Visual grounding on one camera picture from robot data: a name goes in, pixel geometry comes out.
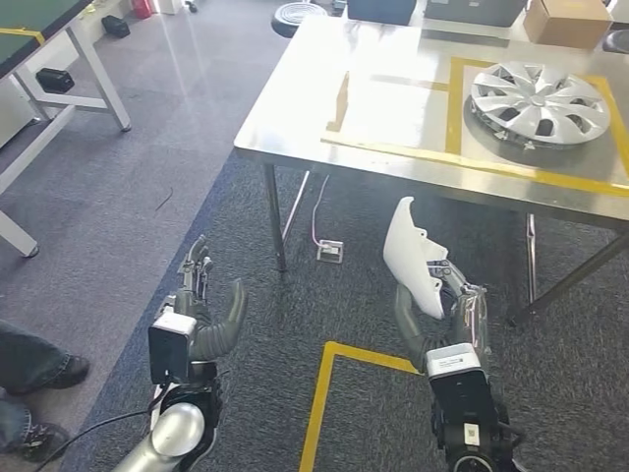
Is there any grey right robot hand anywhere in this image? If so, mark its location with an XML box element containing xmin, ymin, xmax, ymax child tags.
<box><xmin>394</xmin><ymin>259</ymin><xmax>489</xmax><ymax>374</ymax></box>

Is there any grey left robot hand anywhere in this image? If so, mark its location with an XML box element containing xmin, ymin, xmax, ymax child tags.
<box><xmin>174</xmin><ymin>234</ymin><xmax>249</xmax><ymax>363</ymax></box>

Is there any white triangular plastic part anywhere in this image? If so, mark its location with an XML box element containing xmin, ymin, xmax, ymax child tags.
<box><xmin>382</xmin><ymin>196</ymin><xmax>449</xmax><ymax>321</ymax></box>

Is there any steel workbench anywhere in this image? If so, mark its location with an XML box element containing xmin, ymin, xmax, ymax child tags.
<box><xmin>233</xmin><ymin>13</ymin><xmax>629</xmax><ymax>327</ymax></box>

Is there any silver floor socket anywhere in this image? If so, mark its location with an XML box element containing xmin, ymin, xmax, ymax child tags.
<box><xmin>315</xmin><ymin>239</ymin><xmax>345</xmax><ymax>266</ymax></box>

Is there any silver wheel hubcap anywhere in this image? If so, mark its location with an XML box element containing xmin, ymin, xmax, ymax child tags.
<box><xmin>470</xmin><ymin>60</ymin><xmax>612</xmax><ymax>151</ymax></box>

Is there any person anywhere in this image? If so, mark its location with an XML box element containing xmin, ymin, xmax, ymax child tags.
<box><xmin>0</xmin><ymin>319</ymin><xmax>92</xmax><ymax>465</ymax></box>

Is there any grey laptop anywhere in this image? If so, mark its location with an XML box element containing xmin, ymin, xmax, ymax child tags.
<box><xmin>425</xmin><ymin>0</ymin><xmax>527</xmax><ymax>29</ymax></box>

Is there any brown cardboard box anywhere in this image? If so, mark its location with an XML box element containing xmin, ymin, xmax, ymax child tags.
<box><xmin>522</xmin><ymin>0</ymin><xmax>612</xmax><ymax>51</ymax></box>

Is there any black carry case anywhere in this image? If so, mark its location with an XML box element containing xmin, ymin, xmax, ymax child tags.
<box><xmin>345</xmin><ymin>0</ymin><xmax>418</xmax><ymax>28</ymax></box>

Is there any black round stool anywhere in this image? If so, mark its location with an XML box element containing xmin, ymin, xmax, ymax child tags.
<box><xmin>271</xmin><ymin>1</ymin><xmax>329</xmax><ymax>39</ymax></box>

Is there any green top table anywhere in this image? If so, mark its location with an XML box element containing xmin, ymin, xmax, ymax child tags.
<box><xmin>0</xmin><ymin>0</ymin><xmax>133</xmax><ymax>260</ymax></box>

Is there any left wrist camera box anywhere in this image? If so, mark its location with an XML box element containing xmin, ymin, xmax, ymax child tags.
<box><xmin>148</xmin><ymin>307</ymin><xmax>198</xmax><ymax>385</ymax></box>

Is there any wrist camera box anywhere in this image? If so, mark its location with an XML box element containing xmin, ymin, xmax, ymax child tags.
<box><xmin>425</xmin><ymin>343</ymin><xmax>500</xmax><ymax>435</ymax></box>
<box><xmin>148</xmin><ymin>307</ymin><xmax>198</xmax><ymax>385</ymax></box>

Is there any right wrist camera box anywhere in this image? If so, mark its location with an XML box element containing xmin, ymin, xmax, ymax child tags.
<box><xmin>425</xmin><ymin>343</ymin><xmax>500</xmax><ymax>435</ymax></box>

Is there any pink cable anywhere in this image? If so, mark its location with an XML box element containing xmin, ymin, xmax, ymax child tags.
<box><xmin>311</xmin><ymin>173</ymin><xmax>332</xmax><ymax>250</ymax></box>

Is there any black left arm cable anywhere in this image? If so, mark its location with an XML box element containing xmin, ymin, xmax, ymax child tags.
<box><xmin>32</xmin><ymin>406</ymin><xmax>155</xmax><ymax>472</ymax></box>

